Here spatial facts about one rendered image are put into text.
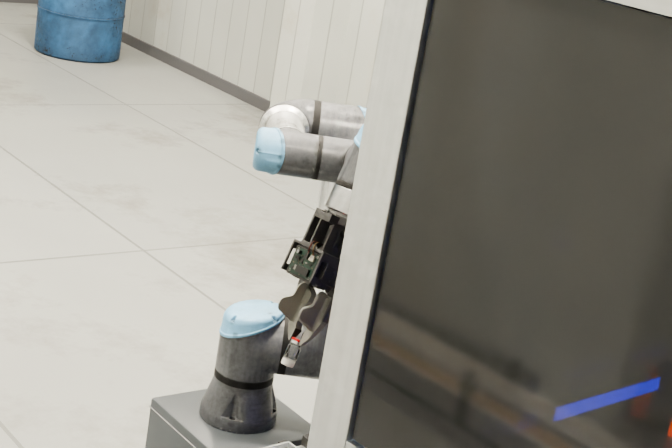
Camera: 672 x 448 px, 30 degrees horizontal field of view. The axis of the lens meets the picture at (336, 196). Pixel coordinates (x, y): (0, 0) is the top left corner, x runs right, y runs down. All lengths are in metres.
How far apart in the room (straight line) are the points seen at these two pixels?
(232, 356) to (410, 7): 1.14
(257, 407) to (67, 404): 1.83
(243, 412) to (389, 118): 1.10
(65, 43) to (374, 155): 7.83
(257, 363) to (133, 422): 1.77
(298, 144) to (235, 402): 0.60
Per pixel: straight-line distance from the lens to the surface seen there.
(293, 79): 7.82
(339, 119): 2.43
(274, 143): 2.05
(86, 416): 4.14
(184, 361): 4.59
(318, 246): 1.97
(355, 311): 1.50
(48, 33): 9.30
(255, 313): 2.39
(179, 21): 9.49
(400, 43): 1.42
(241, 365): 2.39
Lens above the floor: 1.92
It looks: 16 degrees down
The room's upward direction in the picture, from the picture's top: 10 degrees clockwise
